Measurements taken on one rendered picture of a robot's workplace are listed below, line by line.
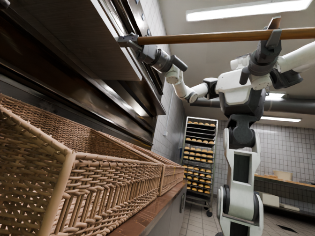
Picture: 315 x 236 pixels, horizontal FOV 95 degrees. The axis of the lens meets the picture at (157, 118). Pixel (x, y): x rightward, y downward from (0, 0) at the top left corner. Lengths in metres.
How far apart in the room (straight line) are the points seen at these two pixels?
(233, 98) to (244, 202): 0.55
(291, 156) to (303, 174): 0.53
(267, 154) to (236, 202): 5.01
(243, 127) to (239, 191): 0.33
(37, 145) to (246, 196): 0.85
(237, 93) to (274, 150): 5.03
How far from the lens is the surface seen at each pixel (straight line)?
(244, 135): 0.93
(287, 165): 6.02
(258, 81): 0.77
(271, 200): 5.08
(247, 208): 0.91
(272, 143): 5.96
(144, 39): 0.65
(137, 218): 0.49
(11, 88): 0.74
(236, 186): 0.89
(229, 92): 1.01
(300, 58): 0.81
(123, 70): 0.86
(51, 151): 0.25
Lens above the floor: 0.74
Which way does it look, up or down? 16 degrees up
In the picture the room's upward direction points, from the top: 11 degrees clockwise
